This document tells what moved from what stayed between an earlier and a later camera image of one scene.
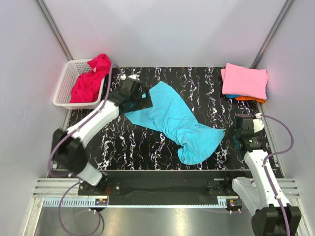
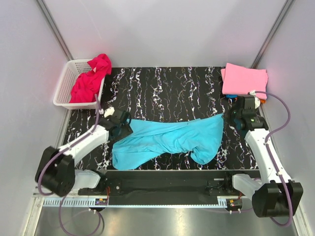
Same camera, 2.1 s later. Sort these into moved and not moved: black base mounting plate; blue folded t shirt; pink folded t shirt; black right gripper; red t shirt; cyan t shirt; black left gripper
Moved: black left gripper; cyan t shirt; black right gripper
Not moved: pink folded t shirt; red t shirt; black base mounting plate; blue folded t shirt
